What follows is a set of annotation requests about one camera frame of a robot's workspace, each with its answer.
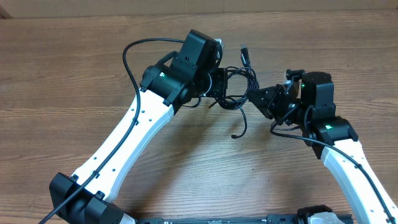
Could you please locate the black USB cable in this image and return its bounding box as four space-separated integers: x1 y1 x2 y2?
207 44 261 139

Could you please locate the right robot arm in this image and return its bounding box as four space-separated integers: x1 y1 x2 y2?
248 70 397 223

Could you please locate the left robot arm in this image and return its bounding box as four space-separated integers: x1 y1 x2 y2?
41 30 223 223

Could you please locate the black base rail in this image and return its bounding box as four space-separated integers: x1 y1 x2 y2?
136 214 299 224

